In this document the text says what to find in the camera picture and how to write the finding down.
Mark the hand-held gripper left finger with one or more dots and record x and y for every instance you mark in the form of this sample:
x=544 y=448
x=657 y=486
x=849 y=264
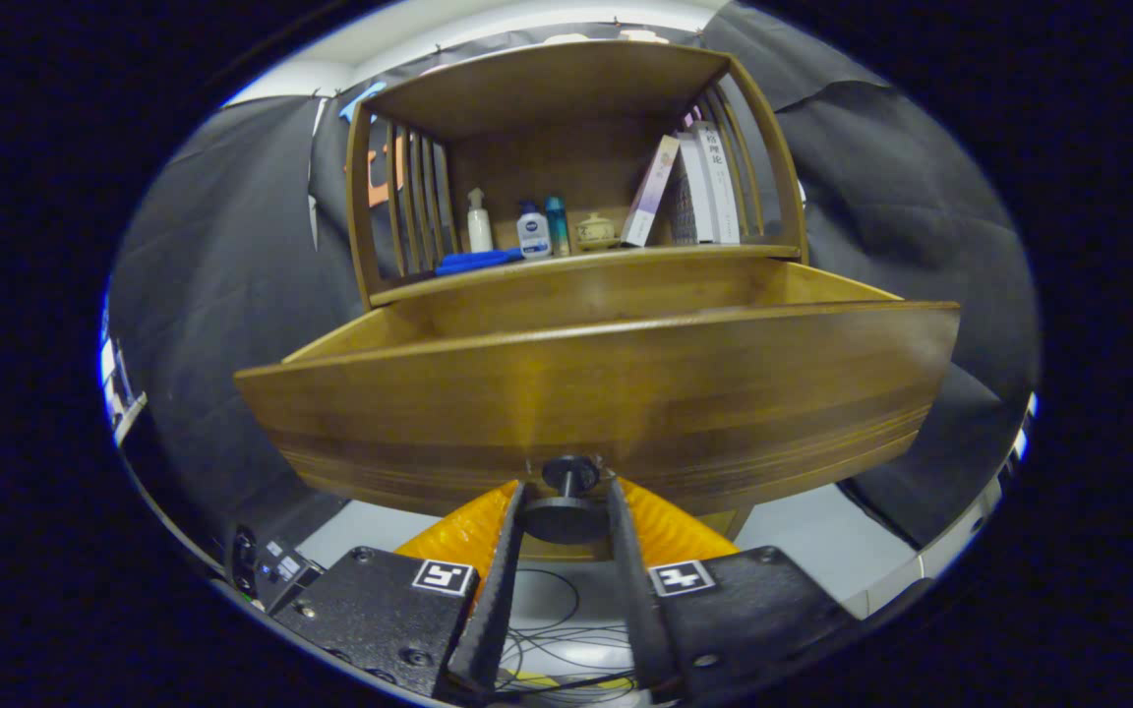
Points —
x=498 y=600

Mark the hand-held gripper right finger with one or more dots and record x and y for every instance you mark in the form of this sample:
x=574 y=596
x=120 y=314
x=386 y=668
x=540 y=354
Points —
x=640 y=610

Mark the wooden drawer with black knob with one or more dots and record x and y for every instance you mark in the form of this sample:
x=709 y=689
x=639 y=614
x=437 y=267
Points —
x=626 y=393

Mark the wooden countertop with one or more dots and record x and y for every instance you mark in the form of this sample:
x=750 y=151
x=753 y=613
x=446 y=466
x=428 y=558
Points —
x=576 y=262

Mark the wooden cabinet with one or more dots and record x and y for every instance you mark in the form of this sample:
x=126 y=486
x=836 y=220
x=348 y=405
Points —
x=547 y=88

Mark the blue folded cloth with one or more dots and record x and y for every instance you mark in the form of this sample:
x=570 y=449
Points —
x=473 y=262

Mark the white bottle with blue cap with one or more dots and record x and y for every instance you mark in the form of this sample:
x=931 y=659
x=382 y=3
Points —
x=533 y=236

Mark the white pump bottle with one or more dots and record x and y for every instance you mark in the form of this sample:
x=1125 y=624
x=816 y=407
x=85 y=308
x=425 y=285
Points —
x=480 y=231

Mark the teal slim bottle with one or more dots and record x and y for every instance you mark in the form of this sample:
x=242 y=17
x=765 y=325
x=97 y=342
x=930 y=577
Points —
x=558 y=228

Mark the beige lidded teacup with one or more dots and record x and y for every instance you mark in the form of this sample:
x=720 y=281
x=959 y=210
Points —
x=596 y=233

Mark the pink and purple book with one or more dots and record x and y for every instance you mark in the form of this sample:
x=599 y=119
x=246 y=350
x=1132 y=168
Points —
x=650 y=192

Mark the white book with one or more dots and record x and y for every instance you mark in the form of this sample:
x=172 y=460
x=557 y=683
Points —
x=722 y=182

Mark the white wall device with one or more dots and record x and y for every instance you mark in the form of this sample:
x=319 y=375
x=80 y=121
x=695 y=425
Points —
x=119 y=393

